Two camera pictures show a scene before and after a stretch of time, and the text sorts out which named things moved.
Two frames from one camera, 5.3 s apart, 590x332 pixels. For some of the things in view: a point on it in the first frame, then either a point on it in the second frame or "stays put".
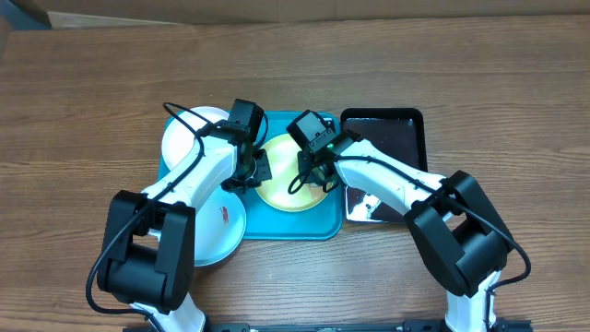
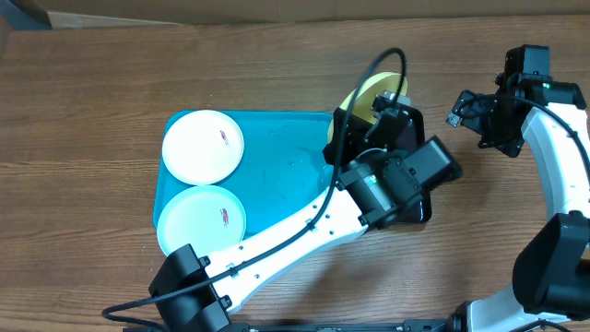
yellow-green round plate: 284,190 -> 366,95
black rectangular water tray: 399,131 stays put
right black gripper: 305,170 -> 511,144
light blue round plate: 219,226 stays put
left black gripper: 264,173 -> 387,144
